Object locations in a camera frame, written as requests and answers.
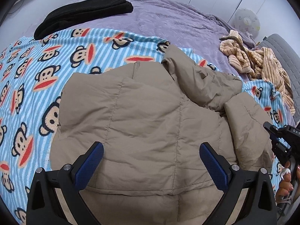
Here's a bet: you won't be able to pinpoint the blue monkey print blanket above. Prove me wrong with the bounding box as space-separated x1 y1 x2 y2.
1 29 287 224

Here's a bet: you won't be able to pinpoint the grey quilted headboard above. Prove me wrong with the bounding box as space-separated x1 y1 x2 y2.
258 34 300 122

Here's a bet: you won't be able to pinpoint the beige striped fleece garment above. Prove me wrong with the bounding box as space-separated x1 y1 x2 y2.
219 30 296 115

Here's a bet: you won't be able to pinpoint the tan puffer jacket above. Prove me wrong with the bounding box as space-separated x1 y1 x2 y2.
50 45 273 224

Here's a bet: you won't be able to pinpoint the purple bed sheet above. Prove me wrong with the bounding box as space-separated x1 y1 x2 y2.
25 0 258 76

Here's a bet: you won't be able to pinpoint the black folded garment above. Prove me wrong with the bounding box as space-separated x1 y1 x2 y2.
34 0 133 40

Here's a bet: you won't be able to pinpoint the person's right hand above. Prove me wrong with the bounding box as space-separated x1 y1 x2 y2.
275 161 300 202

